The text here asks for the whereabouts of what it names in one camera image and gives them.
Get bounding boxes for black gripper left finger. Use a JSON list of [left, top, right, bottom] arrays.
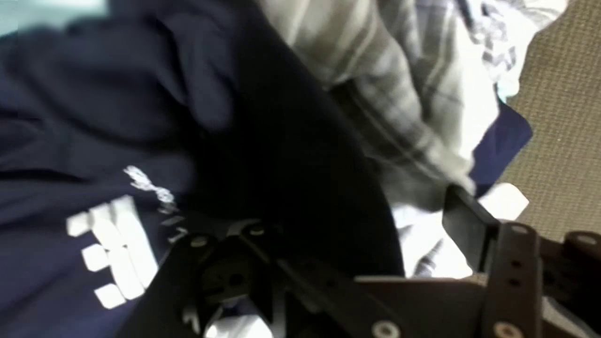
[[117, 214, 286, 338]]

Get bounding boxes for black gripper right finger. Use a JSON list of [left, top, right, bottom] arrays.
[[440, 182, 601, 338]]

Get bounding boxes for plaid checked shirt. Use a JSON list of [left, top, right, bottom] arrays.
[[254, 0, 573, 216]]

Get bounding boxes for navy t-shirt with white print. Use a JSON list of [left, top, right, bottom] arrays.
[[0, 0, 406, 338]]

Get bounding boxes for small navy cloth piece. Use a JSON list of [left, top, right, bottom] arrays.
[[468, 101, 535, 199]]

